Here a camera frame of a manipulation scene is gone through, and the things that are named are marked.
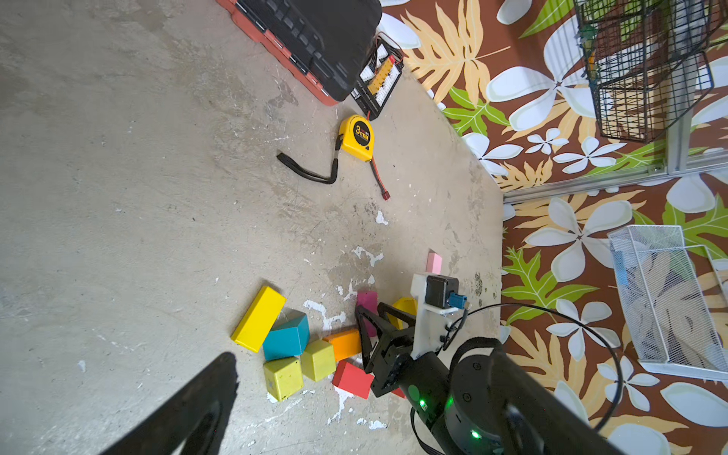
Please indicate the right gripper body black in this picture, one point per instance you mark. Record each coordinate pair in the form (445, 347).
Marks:
(424, 381)

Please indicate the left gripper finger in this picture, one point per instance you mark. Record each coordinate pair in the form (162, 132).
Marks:
(193, 421)

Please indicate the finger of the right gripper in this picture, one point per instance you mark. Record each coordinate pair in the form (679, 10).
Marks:
(373, 348)
(386, 327)

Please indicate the yellow arch block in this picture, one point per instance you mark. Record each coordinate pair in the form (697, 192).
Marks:
(406, 305)

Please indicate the magenta block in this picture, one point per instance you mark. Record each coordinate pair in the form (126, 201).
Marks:
(368, 300)

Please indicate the pink block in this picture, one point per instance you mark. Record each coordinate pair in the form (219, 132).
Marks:
(434, 263)

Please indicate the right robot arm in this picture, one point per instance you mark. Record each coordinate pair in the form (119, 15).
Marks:
(482, 402)

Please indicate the orange block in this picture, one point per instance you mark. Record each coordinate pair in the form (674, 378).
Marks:
(346, 344)

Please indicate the red flat block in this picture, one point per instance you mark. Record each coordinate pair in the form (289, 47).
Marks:
(352, 379)

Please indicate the teal block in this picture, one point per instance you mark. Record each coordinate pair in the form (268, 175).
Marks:
(287, 339)

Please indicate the yellow rectangular block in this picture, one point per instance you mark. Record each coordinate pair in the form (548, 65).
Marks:
(256, 324)

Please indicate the lime green cube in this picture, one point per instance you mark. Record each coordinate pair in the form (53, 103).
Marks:
(318, 360)
(283, 377)

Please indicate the lime green cube front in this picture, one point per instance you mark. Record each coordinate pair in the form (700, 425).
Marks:
(283, 377)

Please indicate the yellow tape measure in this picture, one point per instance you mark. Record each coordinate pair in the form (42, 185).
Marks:
(356, 138)

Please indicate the white mesh basket right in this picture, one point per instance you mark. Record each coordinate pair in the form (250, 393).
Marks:
(663, 303)

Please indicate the black tool case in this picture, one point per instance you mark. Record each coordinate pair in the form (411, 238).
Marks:
(323, 44)

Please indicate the black wire basket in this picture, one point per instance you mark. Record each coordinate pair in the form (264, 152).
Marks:
(646, 62)

